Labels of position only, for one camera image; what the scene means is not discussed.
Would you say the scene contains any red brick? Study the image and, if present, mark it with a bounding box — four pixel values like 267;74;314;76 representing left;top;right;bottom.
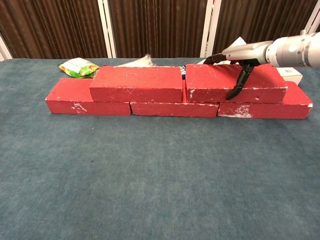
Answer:
89;65;183;103
44;78;133;117
129;79;220;118
185;63;289;104
216;81;314;120

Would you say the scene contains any white flat cardboard box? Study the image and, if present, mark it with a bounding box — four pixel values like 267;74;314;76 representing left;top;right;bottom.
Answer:
276;66;304;85

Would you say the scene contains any brown screen panel white frame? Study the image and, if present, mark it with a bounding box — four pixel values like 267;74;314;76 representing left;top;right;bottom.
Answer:
97;0;222;59
199;0;320;59
0;32;13;62
0;0;118;60

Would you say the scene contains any green and white snack bag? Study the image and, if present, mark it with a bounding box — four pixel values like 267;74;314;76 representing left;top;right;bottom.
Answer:
57;57;101;80

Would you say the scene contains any clear bag of white sticks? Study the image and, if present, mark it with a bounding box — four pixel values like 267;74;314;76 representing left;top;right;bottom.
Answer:
116;53;153;68

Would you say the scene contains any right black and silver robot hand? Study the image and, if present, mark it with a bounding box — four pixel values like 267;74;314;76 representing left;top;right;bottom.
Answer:
203;41;275;101

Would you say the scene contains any white snack bag yellow print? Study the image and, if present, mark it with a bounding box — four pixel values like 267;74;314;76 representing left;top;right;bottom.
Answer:
196;57;241;66

